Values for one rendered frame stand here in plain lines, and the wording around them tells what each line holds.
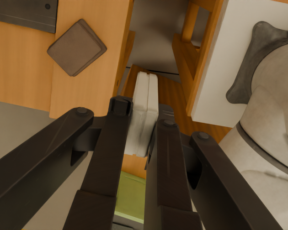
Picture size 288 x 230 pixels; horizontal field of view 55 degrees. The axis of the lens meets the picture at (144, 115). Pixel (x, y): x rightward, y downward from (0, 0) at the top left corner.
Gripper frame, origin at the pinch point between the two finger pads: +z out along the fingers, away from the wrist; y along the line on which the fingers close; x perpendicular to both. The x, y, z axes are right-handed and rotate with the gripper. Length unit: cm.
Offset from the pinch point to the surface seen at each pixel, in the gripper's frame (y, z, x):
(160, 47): 9, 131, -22
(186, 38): 18, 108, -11
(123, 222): 5, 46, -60
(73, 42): -14.2, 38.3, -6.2
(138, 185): 7, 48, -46
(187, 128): 22, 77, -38
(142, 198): 8, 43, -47
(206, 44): 13.3, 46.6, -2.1
